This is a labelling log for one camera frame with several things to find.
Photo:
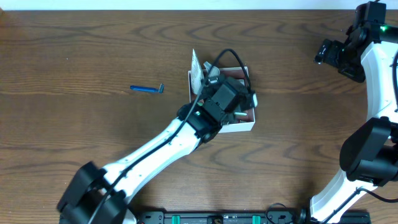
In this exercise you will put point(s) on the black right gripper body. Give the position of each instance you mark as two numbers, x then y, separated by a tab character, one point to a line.
325	53

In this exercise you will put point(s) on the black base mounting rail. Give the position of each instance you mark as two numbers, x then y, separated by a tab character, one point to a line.
274	215

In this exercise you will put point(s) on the white hair product tube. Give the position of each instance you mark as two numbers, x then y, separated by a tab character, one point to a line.
196	74

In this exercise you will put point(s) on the clear pump bottle blue liquid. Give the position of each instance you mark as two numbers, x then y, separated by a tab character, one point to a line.
213	73

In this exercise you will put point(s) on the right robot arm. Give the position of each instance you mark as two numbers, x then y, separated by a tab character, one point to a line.
368	158

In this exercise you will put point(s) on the blue disposable razor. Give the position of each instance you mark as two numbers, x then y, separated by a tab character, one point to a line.
160	89

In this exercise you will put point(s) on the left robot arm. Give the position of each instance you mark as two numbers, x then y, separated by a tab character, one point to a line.
103	195

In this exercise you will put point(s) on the green white toothbrush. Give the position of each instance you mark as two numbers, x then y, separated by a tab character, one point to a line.
240	113

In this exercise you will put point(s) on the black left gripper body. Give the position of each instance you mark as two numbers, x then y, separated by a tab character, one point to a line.
210	79

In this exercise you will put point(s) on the white cardboard box pink inside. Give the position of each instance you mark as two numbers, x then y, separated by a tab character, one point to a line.
244	123

